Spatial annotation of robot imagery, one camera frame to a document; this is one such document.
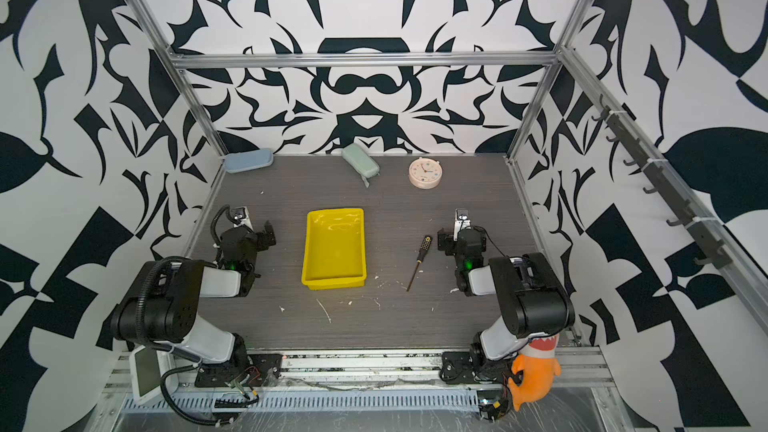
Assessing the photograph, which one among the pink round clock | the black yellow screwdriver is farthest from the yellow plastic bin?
the pink round clock

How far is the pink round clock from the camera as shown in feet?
3.69

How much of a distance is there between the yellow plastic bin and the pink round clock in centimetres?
26

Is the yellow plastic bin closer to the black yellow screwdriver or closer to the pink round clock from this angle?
the black yellow screwdriver

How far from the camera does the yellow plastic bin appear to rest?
86cm
